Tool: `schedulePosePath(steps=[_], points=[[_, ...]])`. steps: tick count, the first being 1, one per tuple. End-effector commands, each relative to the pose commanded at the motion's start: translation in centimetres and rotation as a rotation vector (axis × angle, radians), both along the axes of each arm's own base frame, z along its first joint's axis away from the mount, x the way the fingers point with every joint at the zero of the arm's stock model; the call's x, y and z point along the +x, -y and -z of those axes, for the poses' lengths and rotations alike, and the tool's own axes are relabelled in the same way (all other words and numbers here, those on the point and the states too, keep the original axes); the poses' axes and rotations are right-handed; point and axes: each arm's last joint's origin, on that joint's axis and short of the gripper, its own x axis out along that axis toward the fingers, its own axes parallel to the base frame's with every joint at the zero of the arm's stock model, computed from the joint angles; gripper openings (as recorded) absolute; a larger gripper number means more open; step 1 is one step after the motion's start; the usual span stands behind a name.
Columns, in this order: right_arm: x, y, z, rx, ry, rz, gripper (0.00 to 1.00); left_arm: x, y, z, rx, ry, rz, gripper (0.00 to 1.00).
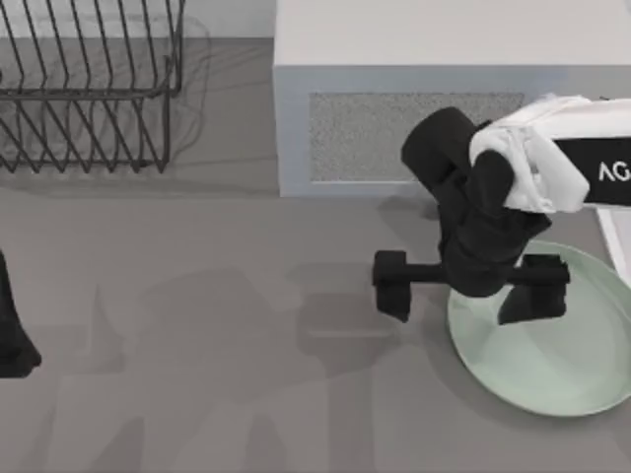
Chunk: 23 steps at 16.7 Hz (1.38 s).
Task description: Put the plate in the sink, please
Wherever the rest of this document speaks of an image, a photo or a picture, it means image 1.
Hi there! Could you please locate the pale green plate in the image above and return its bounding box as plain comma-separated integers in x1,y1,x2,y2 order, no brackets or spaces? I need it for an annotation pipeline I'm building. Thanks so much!
447,240,631,418

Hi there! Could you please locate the grey speckled cabinet panel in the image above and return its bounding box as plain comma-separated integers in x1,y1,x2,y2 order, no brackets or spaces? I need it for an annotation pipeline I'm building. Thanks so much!
309,92,526,184

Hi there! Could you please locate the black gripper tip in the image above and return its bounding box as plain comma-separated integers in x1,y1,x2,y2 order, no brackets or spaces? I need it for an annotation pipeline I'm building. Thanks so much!
0,250,43,379

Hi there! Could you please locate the dark wire dish rack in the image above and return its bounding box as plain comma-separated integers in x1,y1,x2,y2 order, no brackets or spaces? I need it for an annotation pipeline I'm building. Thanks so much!
0,0,187,175

